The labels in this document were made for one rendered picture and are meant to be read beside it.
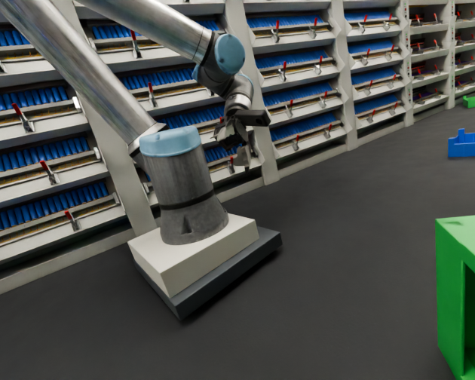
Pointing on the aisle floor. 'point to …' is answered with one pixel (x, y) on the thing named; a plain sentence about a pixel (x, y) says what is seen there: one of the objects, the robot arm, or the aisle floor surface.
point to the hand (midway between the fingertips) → (235, 159)
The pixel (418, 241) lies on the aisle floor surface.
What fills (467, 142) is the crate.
